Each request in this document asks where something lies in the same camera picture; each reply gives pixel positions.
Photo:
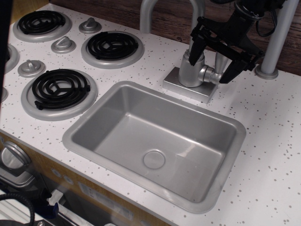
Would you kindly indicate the silver faucet lever handle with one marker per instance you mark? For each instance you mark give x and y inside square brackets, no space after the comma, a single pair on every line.
[220,65]

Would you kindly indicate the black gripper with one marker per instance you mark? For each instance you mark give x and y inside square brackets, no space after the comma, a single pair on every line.
[228,38]

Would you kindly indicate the front left stove burner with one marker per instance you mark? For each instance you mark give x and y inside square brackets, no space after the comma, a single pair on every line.
[12,58]

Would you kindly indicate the back left stove burner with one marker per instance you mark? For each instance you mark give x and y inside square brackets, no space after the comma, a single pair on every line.
[42,26]

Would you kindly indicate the silver oven dial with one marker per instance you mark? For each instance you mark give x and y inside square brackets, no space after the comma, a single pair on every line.
[14,159]

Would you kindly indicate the silver gooseneck faucet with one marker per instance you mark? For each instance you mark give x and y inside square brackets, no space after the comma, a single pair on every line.
[186,79]

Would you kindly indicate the back right stove burner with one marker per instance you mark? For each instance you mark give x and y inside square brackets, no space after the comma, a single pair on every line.
[112,50]

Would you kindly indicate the silver oven door handle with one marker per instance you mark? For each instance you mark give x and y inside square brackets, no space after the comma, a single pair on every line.
[22,182]

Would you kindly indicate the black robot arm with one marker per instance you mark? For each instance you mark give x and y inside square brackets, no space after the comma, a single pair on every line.
[257,8]

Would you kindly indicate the front right stove burner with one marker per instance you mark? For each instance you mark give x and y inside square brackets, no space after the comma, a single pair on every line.
[59,95]

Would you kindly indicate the stove burner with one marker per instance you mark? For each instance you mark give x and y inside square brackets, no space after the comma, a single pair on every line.
[59,95]
[42,26]
[12,58]
[112,50]

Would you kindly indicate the grey plastic sink basin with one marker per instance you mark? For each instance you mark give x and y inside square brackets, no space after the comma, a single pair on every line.
[176,150]

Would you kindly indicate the silver knob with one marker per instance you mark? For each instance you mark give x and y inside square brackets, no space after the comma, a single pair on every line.
[31,68]
[90,26]
[63,46]

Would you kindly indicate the silver knob back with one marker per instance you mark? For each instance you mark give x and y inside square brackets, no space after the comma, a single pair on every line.
[90,26]

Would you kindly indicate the grey vertical post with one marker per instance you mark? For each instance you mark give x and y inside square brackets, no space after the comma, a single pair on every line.
[267,70]

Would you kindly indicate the dark blurred foreground pole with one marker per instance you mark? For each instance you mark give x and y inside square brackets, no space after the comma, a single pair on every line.
[5,19]

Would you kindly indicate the silver knob middle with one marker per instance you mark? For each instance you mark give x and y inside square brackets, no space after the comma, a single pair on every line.
[63,46]

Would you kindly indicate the silver knob front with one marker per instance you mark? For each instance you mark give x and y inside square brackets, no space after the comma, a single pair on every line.
[31,68]

